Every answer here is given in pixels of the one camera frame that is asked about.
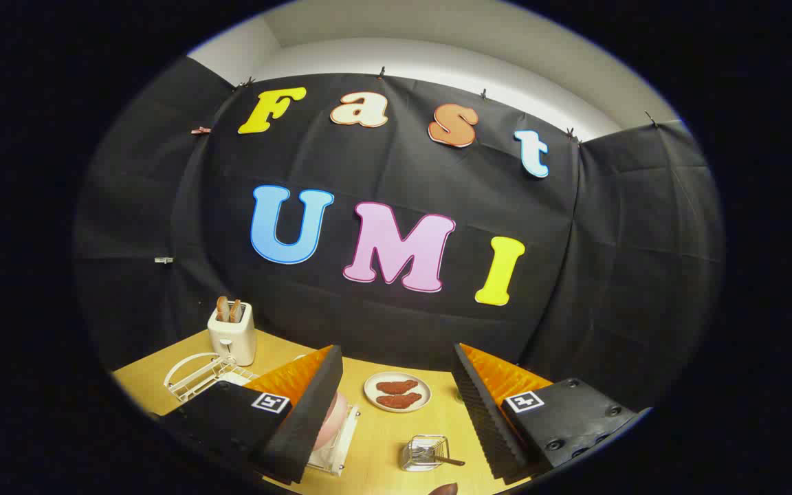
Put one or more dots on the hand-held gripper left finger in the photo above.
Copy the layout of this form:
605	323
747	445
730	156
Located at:
303	426

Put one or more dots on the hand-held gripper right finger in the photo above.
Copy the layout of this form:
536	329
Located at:
489	426

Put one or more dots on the pink plate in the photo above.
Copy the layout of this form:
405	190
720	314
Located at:
331	421

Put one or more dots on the white plate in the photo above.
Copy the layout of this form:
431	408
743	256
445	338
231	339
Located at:
370	393

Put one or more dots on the red meat piece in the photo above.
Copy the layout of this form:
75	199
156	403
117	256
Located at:
397	386
399	401

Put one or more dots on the white toaster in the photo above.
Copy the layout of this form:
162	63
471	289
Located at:
234	340

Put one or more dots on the toast slice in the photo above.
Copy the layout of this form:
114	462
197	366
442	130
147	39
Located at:
222	309
236	311

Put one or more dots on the black backdrop cloth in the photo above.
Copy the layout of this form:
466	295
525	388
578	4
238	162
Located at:
396	206

